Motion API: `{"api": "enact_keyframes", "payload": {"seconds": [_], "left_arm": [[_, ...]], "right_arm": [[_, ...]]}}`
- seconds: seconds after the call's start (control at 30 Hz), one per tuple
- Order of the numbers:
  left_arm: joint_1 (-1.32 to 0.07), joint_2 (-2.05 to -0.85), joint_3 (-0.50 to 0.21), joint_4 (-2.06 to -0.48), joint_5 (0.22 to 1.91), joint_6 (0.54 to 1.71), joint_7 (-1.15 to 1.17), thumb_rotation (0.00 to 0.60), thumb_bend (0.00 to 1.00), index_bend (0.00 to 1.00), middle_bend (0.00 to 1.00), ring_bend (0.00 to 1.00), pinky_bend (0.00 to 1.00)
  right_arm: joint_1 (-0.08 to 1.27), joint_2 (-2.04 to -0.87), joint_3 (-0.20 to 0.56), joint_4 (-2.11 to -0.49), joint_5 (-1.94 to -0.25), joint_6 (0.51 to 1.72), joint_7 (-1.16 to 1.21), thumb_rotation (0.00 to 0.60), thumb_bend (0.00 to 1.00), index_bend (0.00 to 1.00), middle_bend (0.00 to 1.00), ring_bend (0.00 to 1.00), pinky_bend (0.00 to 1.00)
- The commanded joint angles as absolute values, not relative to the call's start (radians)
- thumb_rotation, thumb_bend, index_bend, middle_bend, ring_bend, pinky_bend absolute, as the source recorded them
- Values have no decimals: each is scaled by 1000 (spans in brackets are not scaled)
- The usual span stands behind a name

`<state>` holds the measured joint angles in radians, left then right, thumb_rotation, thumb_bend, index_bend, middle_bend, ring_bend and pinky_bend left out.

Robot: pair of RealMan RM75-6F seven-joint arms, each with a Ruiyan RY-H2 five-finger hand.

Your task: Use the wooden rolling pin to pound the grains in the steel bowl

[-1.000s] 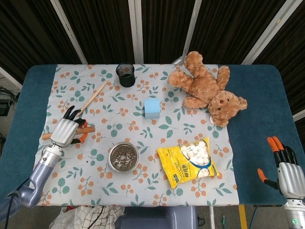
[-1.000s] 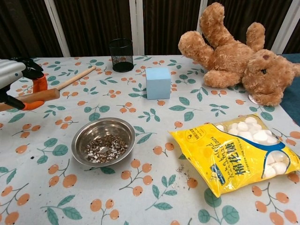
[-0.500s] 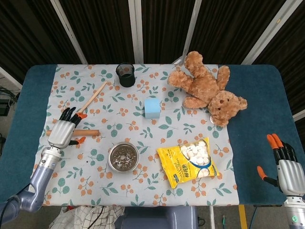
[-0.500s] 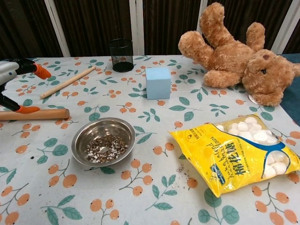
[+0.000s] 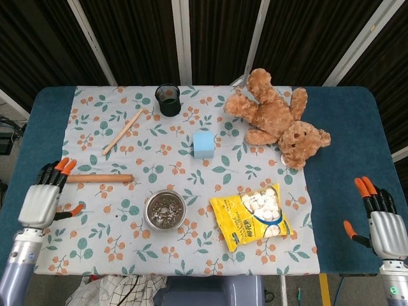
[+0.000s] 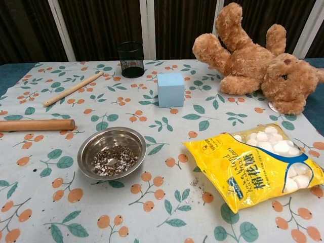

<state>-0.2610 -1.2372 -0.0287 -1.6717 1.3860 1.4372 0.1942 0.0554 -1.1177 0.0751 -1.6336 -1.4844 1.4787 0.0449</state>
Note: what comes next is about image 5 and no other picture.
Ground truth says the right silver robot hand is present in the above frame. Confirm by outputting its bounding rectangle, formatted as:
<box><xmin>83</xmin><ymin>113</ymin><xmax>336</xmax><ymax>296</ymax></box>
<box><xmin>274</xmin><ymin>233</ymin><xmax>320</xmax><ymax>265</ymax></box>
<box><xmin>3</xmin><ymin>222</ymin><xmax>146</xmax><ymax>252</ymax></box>
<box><xmin>343</xmin><ymin>176</ymin><xmax>408</xmax><ymax>261</ymax></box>

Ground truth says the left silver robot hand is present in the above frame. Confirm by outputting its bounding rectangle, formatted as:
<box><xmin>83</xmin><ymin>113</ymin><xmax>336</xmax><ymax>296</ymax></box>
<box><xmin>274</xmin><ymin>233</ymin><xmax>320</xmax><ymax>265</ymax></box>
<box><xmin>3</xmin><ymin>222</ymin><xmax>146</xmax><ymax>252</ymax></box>
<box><xmin>18</xmin><ymin>157</ymin><xmax>85</xmax><ymax>230</ymax></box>

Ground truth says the thick wooden rod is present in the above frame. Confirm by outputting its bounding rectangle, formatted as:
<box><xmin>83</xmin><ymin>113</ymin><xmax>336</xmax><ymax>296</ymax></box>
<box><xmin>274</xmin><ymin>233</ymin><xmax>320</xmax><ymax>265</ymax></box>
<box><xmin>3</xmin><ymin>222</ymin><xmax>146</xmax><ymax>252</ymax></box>
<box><xmin>66</xmin><ymin>173</ymin><xmax>134</xmax><ymax>184</ymax></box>

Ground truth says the thin wooden stick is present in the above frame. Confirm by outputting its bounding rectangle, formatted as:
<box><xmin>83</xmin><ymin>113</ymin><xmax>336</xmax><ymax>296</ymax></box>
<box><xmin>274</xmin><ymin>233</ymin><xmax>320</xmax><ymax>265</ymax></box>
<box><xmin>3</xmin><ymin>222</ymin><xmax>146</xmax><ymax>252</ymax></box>
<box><xmin>101</xmin><ymin>108</ymin><xmax>144</xmax><ymax>156</ymax></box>

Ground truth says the steel bowl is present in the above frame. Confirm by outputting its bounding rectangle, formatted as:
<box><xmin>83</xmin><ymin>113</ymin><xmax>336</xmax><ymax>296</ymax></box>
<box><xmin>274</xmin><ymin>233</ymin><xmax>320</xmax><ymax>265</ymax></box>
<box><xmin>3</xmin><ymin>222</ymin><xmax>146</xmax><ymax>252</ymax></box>
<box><xmin>145</xmin><ymin>189</ymin><xmax>187</xmax><ymax>230</ymax></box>

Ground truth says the floral tablecloth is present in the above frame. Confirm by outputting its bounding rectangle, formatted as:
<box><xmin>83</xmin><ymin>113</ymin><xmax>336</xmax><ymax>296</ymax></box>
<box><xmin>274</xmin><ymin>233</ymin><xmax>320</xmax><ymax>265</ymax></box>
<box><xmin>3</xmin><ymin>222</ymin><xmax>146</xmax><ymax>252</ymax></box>
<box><xmin>33</xmin><ymin>85</ymin><xmax>321</xmax><ymax>277</ymax></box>

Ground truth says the black box device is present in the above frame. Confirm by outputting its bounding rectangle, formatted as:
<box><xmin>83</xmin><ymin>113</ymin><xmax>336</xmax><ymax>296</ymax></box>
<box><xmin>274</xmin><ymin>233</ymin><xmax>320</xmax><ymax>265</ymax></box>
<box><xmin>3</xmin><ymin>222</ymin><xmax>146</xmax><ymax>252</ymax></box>
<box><xmin>0</xmin><ymin>132</ymin><xmax>14</xmax><ymax>156</ymax></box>

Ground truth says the blue padded table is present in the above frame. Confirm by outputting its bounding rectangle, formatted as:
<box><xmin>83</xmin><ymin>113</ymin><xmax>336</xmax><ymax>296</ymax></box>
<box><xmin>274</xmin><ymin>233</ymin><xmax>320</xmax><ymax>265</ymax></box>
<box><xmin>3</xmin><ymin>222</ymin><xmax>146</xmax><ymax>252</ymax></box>
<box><xmin>0</xmin><ymin>85</ymin><xmax>408</xmax><ymax>277</ymax></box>

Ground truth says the checkered white cloth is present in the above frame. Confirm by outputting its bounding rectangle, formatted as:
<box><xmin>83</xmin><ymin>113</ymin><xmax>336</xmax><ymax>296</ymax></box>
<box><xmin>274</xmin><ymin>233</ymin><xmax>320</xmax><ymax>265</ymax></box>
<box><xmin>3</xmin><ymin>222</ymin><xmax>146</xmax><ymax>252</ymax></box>
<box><xmin>65</xmin><ymin>275</ymin><xmax>168</xmax><ymax>306</ymax></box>

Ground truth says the yellow marshmallow bag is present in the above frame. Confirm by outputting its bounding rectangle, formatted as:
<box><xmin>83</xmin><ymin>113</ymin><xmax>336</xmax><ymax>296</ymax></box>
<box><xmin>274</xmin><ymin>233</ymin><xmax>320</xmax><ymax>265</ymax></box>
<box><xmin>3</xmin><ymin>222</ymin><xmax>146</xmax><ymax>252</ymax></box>
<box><xmin>209</xmin><ymin>183</ymin><xmax>294</xmax><ymax>252</ymax></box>

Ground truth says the black mesh pen cup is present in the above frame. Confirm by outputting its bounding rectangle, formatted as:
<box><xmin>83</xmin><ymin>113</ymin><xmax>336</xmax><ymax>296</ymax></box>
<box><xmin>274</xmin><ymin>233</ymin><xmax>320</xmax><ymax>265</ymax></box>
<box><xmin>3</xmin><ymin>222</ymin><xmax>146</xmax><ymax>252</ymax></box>
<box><xmin>154</xmin><ymin>83</ymin><xmax>182</xmax><ymax>117</ymax></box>

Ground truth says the brown teddy bear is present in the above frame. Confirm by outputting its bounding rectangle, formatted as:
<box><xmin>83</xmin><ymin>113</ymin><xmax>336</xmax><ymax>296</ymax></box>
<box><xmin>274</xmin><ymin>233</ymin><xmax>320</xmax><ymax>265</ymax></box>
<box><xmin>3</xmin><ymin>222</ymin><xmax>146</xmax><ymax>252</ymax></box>
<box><xmin>224</xmin><ymin>68</ymin><xmax>332</xmax><ymax>170</ymax></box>

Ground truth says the blue foam cube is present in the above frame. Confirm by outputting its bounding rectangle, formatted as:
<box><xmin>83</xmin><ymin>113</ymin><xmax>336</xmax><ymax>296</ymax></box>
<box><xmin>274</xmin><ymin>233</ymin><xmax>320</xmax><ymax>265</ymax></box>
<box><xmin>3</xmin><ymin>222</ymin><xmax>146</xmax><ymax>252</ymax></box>
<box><xmin>193</xmin><ymin>130</ymin><xmax>215</xmax><ymax>159</ymax></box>

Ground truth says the grey-blue robot torso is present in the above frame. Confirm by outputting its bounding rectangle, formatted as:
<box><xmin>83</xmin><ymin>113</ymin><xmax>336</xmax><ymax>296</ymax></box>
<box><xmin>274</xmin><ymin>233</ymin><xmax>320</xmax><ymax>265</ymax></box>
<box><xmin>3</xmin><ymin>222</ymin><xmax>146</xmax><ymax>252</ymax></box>
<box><xmin>152</xmin><ymin>275</ymin><xmax>265</xmax><ymax>306</ymax></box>

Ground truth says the white screen frame post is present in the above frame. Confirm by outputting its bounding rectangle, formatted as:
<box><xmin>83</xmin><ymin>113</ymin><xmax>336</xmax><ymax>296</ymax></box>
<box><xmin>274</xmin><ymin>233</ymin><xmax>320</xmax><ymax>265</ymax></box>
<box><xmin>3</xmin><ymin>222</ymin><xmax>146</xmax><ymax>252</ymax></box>
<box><xmin>0</xmin><ymin>88</ymin><xmax>30</xmax><ymax>119</ymax></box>
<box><xmin>233</xmin><ymin>0</ymin><xmax>272</xmax><ymax>86</ymax></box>
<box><xmin>171</xmin><ymin>0</ymin><xmax>193</xmax><ymax>86</ymax></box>
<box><xmin>67</xmin><ymin>0</ymin><xmax>118</xmax><ymax>86</ymax></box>
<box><xmin>323</xmin><ymin>0</ymin><xmax>400</xmax><ymax>87</ymax></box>
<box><xmin>391</xmin><ymin>147</ymin><xmax>408</xmax><ymax>163</ymax></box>

